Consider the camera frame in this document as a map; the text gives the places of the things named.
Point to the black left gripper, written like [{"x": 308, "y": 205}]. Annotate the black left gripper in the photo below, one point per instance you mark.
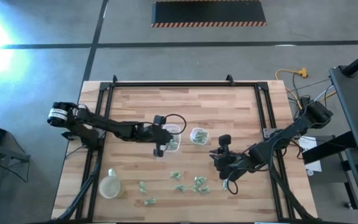
[{"x": 159, "y": 119}]

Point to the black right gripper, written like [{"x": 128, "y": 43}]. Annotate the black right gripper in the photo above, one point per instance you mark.
[{"x": 224, "y": 140}]

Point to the green candy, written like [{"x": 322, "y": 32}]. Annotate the green candy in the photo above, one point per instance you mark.
[
  {"x": 203, "y": 138},
  {"x": 200, "y": 180},
  {"x": 176, "y": 145},
  {"x": 176, "y": 175},
  {"x": 150, "y": 201},
  {"x": 195, "y": 187},
  {"x": 224, "y": 185},
  {"x": 171, "y": 145},
  {"x": 142, "y": 187},
  {"x": 180, "y": 187}
]

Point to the bills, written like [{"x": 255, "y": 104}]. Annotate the bills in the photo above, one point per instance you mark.
[{"x": 197, "y": 137}]

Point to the bill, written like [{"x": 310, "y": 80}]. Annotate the bill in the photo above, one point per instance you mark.
[{"x": 204, "y": 189}]

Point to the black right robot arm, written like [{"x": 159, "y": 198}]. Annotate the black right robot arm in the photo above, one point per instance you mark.
[{"x": 275, "y": 141}]

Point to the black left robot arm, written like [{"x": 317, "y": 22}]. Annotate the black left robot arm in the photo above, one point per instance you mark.
[{"x": 110, "y": 126}]

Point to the large clear plastic container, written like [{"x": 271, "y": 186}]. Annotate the large clear plastic container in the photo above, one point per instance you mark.
[{"x": 176, "y": 129}]

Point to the small clear plastic container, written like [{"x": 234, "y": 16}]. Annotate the small clear plastic container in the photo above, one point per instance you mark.
[{"x": 194, "y": 130}]

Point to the yellowish plastic lid cup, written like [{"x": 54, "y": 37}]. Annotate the yellowish plastic lid cup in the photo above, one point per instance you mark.
[{"x": 110, "y": 186}]

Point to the white paper sheet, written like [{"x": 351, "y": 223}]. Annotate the white paper sheet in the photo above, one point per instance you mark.
[{"x": 309, "y": 145}]

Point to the black power strip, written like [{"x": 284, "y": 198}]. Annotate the black power strip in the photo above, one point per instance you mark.
[{"x": 305, "y": 100}]

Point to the black hazard-striped floor mat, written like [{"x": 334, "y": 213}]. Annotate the black hazard-striped floor mat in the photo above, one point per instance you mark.
[{"x": 208, "y": 12}]

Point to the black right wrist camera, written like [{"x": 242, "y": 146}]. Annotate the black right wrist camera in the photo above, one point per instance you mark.
[{"x": 232, "y": 163}]

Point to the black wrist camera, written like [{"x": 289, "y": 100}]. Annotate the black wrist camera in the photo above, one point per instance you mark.
[
  {"x": 232, "y": 163},
  {"x": 169, "y": 136}
]

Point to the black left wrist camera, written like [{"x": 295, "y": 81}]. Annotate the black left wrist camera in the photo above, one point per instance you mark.
[{"x": 169, "y": 136}]

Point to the black aluminium table frame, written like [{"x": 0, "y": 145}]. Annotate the black aluminium table frame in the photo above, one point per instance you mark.
[{"x": 182, "y": 84}]

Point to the dark frame clamp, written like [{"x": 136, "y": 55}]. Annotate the dark frame clamp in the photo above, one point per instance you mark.
[
  {"x": 114, "y": 78},
  {"x": 229, "y": 78}
]

